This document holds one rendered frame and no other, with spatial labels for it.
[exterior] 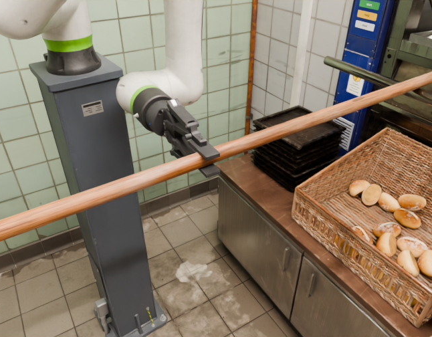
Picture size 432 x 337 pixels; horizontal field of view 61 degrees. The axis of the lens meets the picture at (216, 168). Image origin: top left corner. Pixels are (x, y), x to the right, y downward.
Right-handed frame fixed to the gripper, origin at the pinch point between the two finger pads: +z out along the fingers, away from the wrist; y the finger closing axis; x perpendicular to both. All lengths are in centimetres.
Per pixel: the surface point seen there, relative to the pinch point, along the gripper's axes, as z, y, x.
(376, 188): -15, 52, -87
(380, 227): -1, 54, -72
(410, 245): 10, 54, -74
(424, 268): 19, 55, -69
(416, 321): 28, 57, -53
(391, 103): -27, 23, -99
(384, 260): 14, 46, -52
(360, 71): -19, 1, -64
